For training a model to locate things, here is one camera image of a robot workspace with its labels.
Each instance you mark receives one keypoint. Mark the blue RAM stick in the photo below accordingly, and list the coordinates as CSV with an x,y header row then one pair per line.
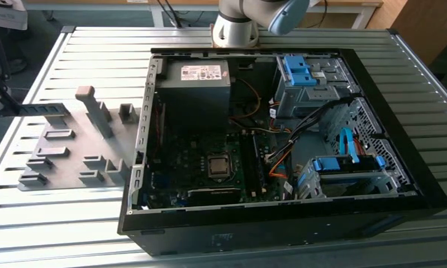
x,y
40,109

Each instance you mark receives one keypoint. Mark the silver CPU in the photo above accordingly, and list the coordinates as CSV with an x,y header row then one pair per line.
x,y
219,166

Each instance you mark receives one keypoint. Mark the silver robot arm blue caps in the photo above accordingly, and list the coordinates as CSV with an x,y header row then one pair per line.
x,y
233,30

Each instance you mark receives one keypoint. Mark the blue empty disk carrier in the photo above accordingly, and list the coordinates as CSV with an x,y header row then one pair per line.
x,y
298,69

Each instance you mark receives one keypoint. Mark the black open PC case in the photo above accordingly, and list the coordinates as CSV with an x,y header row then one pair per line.
x,y
246,231

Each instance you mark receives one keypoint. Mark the grey power supply unit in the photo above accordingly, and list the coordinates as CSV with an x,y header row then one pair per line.
x,y
194,103

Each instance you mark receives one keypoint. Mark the black graphics card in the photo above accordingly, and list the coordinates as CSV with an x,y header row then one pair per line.
x,y
213,196

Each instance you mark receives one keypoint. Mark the low grey drive cage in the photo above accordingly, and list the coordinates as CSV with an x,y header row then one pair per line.
x,y
388,181

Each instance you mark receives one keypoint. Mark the tall grey drive cage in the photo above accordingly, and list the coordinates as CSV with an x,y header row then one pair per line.
x,y
313,95

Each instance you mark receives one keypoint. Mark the wooden cabinet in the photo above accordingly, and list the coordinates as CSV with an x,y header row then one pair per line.
x,y
433,22

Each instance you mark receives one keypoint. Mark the black wheeled cart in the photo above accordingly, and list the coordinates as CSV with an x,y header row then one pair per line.
x,y
19,65

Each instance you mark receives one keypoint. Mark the blue carrier with disk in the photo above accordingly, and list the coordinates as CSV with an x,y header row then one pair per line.
x,y
331,164

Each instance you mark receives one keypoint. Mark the green motherboard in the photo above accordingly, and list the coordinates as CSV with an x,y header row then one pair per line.
x,y
186,167

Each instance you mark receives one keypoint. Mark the grey parts rack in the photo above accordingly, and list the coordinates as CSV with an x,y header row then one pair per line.
x,y
78,145

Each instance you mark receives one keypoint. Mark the white-framed wooden desk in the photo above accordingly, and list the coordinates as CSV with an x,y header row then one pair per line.
x,y
354,4

